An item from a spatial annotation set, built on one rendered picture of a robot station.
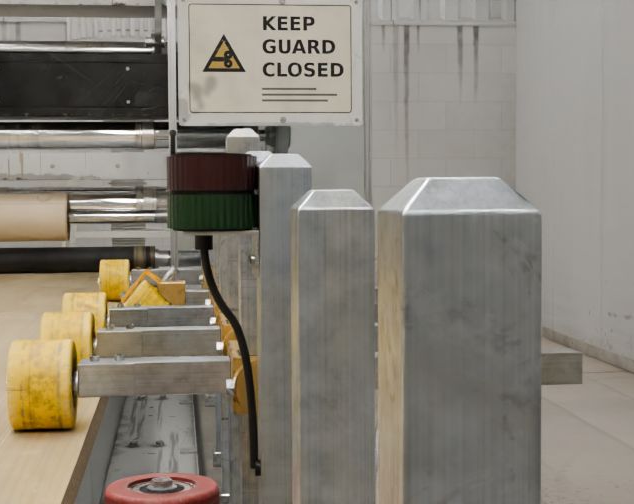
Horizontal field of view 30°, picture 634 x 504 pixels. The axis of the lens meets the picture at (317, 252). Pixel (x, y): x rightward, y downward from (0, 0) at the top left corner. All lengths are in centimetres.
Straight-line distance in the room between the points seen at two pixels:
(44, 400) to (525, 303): 81
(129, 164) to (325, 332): 257
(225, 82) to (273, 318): 231
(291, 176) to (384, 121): 878
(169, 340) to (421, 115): 835
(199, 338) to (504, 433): 105
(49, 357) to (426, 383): 80
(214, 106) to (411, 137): 659
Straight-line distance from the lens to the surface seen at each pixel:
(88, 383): 109
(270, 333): 79
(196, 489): 85
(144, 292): 182
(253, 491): 107
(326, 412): 55
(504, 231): 29
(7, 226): 313
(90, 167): 310
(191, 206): 77
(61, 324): 133
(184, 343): 134
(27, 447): 104
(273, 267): 79
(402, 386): 29
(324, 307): 54
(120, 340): 133
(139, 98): 311
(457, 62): 972
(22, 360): 108
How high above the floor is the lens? 111
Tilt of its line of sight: 3 degrees down
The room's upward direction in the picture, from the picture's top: straight up
